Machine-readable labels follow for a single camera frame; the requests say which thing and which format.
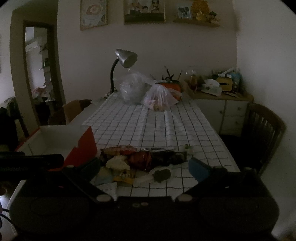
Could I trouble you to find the cream yellow snack packet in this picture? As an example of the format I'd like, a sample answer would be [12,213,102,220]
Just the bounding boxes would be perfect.
[106,155,130,171]

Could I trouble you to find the dark cookie packet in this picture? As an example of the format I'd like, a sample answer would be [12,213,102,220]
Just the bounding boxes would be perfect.
[133,167,172,187]

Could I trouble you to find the dark red snack packet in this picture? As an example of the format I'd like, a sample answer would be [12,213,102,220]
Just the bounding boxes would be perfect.
[127,151,151,171]

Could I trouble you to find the black snack packet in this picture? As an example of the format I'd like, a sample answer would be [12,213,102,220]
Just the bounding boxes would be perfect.
[149,151,187,167]

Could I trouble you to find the orange red snack packet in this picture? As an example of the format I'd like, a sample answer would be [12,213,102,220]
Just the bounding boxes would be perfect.
[101,146,137,156]

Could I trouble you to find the plastic bag with snacks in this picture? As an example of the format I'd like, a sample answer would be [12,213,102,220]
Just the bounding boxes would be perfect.
[141,84,183,111]

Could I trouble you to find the small white wrapped candy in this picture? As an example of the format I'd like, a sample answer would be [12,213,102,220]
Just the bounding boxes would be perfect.
[184,144,195,155]

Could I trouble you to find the red and white cardboard box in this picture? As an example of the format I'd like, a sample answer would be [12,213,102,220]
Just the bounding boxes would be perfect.
[17,125,97,166]

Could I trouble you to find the white grid tablecloth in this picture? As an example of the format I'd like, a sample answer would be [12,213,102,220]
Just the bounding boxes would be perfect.
[81,91,241,201]

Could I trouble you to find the white sideboard cabinet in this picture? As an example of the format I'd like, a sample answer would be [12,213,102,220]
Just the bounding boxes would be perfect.
[186,89,254,135]

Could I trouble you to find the brown chair left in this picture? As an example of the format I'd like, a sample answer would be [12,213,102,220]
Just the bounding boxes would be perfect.
[63,99,91,125]

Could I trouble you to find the dark wooden chair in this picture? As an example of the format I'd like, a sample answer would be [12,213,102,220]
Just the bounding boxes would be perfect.
[240,103,286,176]

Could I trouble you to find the white iron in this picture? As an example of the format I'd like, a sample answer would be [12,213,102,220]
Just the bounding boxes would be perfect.
[201,79,222,96]

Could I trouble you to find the red container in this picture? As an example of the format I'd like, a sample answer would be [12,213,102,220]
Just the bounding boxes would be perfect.
[160,82,182,101]

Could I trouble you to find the clear plastic bag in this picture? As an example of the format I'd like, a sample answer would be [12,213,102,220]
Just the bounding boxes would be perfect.
[118,71,156,105]

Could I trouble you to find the silver desk lamp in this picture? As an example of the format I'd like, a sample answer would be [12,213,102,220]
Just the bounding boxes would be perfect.
[110,49,137,93]

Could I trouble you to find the small framed photo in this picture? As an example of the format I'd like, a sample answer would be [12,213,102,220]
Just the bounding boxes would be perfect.
[177,6,191,19]

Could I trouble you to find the yellow flowers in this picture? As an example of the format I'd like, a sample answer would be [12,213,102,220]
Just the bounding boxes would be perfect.
[190,0,219,23]

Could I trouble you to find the flower painting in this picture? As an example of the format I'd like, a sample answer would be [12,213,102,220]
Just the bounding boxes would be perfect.
[80,0,107,31]

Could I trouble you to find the people painting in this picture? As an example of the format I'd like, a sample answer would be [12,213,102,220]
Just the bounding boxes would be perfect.
[123,0,166,25]

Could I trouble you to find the wooden wall shelf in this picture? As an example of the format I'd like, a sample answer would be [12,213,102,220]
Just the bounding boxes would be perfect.
[173,18,220,28]

